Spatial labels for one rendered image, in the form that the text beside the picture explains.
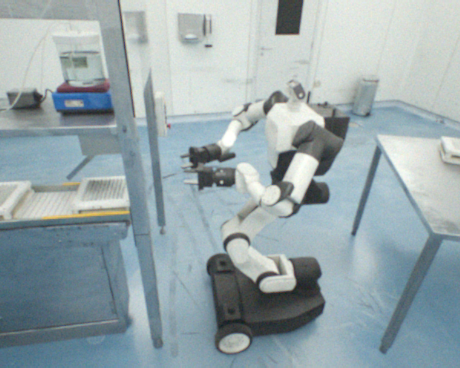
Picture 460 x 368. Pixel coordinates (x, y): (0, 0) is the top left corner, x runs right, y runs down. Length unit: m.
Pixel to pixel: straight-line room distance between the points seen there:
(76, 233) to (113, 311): 0.58
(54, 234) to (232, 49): 4.02
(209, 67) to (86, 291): 3.83
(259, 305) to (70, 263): 1.02
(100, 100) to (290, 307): 1.43
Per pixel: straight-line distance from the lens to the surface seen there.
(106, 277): 1.72
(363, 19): 5.95
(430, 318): 2.43
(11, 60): 4.98
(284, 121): 1.31
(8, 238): 1.59
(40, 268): 1.74
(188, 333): 1.99
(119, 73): 1.09
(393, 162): 2.07
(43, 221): 1.48
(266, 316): 1.87
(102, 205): 1.40
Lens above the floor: 1.65
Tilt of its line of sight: 31 degrees down
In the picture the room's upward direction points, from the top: 1 degrees clockwise
